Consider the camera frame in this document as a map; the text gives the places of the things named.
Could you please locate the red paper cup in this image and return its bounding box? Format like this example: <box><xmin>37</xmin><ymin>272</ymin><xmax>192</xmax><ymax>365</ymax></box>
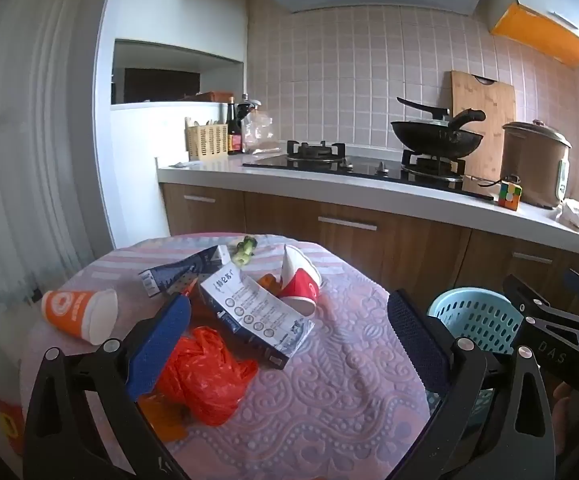
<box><xmin>276</xmin><ymin>244</ymin><xmax>323</xmax><ymax>317</ymax></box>

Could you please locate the green vegetable scrap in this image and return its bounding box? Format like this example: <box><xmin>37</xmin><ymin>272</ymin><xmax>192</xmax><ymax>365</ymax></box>
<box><xmin>234</xmin><ymin>236</ymin><xmax>259</xmax><ymax>267</ymax></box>

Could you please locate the white kitchen counter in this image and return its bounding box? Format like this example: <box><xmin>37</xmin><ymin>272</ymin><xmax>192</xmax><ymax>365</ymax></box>
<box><xmin>156</xmin><ymin>152</ymin><xmax>579</xmax><ymax>257</ymax></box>

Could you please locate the dark soy sauce bottle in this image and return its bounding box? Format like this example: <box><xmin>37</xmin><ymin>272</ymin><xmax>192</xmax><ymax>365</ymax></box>
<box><xmin>226</xmin><ymin>96</ymin><xmax>242</xmax><ymax>155</ymax></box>

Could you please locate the white milk carton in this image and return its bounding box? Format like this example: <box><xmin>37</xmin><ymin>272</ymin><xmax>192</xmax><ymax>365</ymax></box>
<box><xmin>199</xmin><ymin>267</ymin><xmax>316</xmax><ymax>371</ymax></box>

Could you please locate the orange plastic bag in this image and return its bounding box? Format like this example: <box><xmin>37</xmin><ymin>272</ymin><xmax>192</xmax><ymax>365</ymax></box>
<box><xmin>139</xmin><ymin>325</ymin><xmax>259</xmax><ymax>443</ymax></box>

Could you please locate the black gas stove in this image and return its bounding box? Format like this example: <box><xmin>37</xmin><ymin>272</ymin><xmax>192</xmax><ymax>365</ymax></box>
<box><xmin>243</xmin><ymin>141</ymin><xmax>500</xmax><ymax>198</ymax></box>

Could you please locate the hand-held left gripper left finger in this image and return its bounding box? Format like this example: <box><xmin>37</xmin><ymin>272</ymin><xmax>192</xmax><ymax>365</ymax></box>
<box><xmin>22</xmin><ymin>292</ymin><xmax>192</xmax><ymax>480</ymax></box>

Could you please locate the wooden cutting board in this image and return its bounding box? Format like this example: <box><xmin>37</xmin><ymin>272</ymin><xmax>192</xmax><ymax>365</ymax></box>
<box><xmin>450</xmin><ymin>70</ymin><xmax>516</xmax><ymax>183</ymax></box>

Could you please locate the orange plastic object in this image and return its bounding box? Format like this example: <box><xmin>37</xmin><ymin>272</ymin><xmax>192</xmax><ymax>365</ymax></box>
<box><xmin>0</xmin><ymin>400</ymin><xmax>25</xmax><ymax>456</ymax></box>

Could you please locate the white cloth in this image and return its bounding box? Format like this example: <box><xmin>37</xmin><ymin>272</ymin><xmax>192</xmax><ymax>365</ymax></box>
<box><xmin>557</xmin><ymin>199</ymin><xmax>579</xmax><ymax>231</ymax></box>

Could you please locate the beige chopstick holder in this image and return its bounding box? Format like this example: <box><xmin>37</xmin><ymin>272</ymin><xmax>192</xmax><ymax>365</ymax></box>
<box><xmin>185</xmin><ymin>117</ymin><xmax>230</xmax><ymax>162</ymax></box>

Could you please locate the orange paper cup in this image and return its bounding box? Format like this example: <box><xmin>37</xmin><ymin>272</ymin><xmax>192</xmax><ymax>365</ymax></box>
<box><xmin>40</xmin><ymin>287</ymin><xmax>119</xmax><ymax>346</ymax></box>

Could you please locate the brown rice cooker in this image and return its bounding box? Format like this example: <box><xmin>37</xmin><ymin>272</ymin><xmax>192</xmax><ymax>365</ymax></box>
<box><xmin>500</xmin><ymin>120</ymin><xmax>573</xmax><ymax>210</ymax></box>

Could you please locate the clear plastic bag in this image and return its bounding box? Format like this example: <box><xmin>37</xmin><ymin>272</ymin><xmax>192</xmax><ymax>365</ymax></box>
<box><xmin>243</xmin><ymin>110</ymin><xmax>280</xmax><ymax>155</ymax></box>

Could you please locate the colourful puzzle cube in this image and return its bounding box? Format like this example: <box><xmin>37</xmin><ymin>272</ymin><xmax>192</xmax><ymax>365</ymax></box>
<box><xmin>498</xmin><ymin>182</ymin><xmax>523</xmax><ymax>208</ymax></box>

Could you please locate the dark blue carton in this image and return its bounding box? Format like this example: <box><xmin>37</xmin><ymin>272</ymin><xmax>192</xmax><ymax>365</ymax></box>
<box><xmin>138</xmin><ymin>245</ymin><xmax>232</xmax><ymax>298</ymax></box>

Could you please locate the person's right hand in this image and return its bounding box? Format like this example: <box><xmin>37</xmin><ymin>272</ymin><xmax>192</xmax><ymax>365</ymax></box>
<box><xmin>552</xmin><ymin>382</ymin><xmax>577</xmax><ymax>441</ymax></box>

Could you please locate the black wok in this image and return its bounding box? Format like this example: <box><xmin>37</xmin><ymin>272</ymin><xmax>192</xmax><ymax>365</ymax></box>
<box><xmin>390</xmin><ymin>109</ymin><xmax>486</xmax><ymax>158</ymax></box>

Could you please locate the white curtain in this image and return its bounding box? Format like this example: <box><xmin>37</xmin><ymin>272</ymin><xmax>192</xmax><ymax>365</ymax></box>
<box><xmin>0</xmin><ymin>0</ymin><xmax>110</xmax><ymax>411</ymax></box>

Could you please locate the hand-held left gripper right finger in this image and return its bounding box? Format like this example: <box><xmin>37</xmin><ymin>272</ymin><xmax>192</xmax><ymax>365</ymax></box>
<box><xmin>387</xmin><ymin>289</ymin><xmax>556</xmax><ymax>480</ymax></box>

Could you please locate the light blue plastic basket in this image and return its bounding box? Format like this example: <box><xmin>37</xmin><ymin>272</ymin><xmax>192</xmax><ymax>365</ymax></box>
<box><xmin>427</xmin><ymin>287</ymin><xmax>526</xmax><ymax>441</ymax></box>

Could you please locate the wooden base cabinet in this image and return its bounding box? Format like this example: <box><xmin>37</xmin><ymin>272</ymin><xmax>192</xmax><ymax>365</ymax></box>
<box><xmin>162</xmin><ymin>182</ymin><xmax>579</xmax><ymax>321</ymax></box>

